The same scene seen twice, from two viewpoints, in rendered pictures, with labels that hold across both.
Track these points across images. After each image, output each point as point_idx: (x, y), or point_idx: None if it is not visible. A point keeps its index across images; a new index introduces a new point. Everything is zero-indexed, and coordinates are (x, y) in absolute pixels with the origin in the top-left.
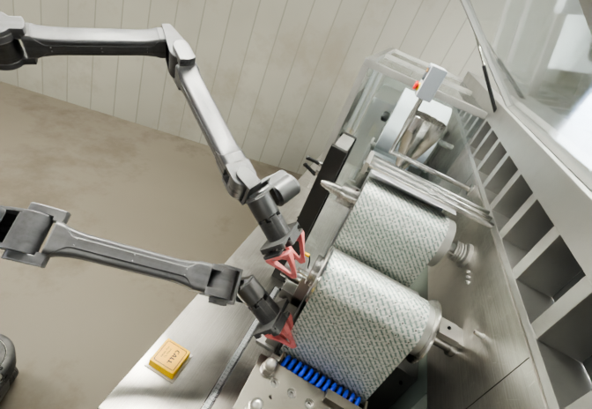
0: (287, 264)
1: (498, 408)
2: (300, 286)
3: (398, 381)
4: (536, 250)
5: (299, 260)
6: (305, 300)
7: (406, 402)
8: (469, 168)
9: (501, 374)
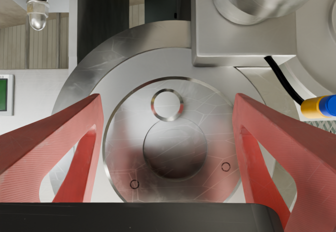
0: (267, 1)
1: (54, 195)
2: (193, 4)
3: (176, 14)
4: None
5: (239, 109)
6: (95, 58)
7: (160, 10)
8: None
9: None
